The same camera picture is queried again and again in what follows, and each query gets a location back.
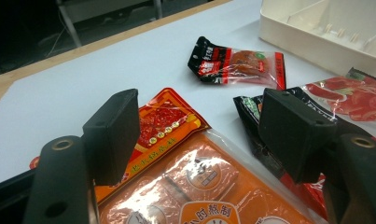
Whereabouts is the small black and red packet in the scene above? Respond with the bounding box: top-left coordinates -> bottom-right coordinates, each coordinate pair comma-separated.
187,35 -> 287,91

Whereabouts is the orange packet with cube blocks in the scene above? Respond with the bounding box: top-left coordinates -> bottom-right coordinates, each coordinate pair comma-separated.
94,129 -> 328,224

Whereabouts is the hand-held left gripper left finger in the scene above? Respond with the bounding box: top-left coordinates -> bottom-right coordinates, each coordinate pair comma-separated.
82,88 -> 141,187

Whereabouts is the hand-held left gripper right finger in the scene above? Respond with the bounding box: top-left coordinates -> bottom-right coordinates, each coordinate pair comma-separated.
258,88 -> 339,185

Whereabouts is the white plastic container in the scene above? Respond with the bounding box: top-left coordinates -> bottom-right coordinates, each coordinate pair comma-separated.
258,0 -> 376,80

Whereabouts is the white table mat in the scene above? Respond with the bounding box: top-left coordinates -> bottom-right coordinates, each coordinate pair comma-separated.
0,0 -> 336,189

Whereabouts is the orange packet with red window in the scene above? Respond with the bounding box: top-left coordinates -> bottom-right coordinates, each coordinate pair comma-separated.
29,87 -> 212,203

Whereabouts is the clear packet with red slices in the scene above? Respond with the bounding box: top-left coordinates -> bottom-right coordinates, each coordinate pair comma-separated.
301,67 -> 376,142

